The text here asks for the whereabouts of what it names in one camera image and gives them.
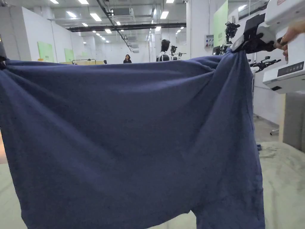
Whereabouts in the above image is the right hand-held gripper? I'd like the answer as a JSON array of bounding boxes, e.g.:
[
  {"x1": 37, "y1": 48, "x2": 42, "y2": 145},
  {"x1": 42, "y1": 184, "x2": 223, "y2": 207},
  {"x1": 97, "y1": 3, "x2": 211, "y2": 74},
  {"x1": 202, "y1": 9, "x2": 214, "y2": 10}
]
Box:
[{"x1": 231, "y1": 0, "x2": 305, "y2": 95}]

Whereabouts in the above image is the dark blue garment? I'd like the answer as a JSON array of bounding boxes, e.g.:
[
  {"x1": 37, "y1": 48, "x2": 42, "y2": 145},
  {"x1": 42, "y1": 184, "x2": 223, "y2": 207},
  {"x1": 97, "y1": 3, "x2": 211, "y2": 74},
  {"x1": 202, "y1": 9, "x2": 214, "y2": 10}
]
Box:
[{"x1": 0, "y1": 49, "x2": 266, "y2": 229}]

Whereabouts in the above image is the person's right hand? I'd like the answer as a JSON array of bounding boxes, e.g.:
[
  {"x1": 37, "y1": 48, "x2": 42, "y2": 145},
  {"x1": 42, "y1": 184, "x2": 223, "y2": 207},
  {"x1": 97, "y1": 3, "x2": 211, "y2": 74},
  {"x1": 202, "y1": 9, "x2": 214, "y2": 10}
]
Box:
[{"x1": 273, "y1": 19, "x2": 305, "y2": 62}]

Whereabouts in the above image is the black robot on stand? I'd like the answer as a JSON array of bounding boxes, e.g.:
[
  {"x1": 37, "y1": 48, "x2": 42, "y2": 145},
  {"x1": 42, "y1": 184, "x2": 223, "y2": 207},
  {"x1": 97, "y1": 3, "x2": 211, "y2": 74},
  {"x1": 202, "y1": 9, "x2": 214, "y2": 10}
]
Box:
[{"x1": 212, "y1": 21, "x2": 241, "y2": 56}]

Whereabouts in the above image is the white robot with black grippers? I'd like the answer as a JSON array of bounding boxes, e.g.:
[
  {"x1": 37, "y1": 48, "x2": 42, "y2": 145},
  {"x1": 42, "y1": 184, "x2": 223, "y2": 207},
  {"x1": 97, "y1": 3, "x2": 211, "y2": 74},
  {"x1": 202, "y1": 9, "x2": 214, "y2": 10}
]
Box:
[{"x1": 248, "y1": 56, "x2": 281, "y2": 73}]

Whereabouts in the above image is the black and white humanoid robot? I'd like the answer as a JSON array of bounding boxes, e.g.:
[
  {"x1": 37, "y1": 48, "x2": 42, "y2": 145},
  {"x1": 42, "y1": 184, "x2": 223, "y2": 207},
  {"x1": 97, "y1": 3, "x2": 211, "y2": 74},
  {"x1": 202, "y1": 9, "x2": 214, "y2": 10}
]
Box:
[{"x1": 156, "y1": 39, "x2": 171, "y2": 62}]

